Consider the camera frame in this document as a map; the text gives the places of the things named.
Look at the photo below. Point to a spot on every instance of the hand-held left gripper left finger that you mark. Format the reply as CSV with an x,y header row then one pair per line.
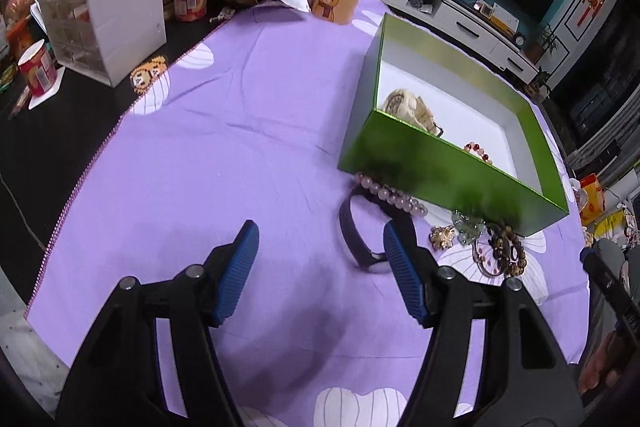
x,y
240,272

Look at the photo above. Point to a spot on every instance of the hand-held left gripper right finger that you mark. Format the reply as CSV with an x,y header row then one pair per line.
x,y
402,277

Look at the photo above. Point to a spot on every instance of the dark fitness band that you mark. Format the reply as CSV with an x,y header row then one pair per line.
x,y
347,227

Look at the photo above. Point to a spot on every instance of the green cardboard box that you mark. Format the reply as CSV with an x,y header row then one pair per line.
x,y
425,167

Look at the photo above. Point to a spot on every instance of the beige wristwatch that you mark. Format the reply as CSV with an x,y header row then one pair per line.
x,y
407,107

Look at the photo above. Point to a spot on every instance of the person's right hand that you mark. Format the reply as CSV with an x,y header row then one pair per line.
x,y
602,364

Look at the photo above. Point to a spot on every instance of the gold flower brooch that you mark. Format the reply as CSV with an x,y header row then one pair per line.
x,y
442,238

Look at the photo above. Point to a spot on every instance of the green jade flower ornament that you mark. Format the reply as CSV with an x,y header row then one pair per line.
x,y
467,227

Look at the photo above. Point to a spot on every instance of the orange snack packet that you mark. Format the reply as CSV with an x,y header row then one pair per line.
x,y
592,199

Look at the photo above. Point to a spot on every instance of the purple flowered cloth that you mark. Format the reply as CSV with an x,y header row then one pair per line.
x,y
225,147

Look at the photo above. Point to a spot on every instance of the small potted plant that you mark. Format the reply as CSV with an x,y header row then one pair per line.
x,y
545,82

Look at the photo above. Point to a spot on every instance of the pixel bead lion figure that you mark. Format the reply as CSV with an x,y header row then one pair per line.
x,y
147,76

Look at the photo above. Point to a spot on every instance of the tall potted plant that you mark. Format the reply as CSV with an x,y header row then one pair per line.
x,y
542,44

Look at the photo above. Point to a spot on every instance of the white coaster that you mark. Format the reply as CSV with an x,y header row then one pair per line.
x,y
56,89

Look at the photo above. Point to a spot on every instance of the small alarm clock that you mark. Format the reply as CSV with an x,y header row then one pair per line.
x,y
520,40

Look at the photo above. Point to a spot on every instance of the white tv cabinet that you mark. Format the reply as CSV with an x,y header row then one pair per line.
x,y
450,12

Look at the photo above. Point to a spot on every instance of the yellow desk calendar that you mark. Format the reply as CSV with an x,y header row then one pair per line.
x,y
500,19

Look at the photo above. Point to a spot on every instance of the white drawer organizer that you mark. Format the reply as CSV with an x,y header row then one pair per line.
x,y
135,7

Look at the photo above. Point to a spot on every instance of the red paper cup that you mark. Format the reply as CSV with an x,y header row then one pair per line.
x,y
37,69

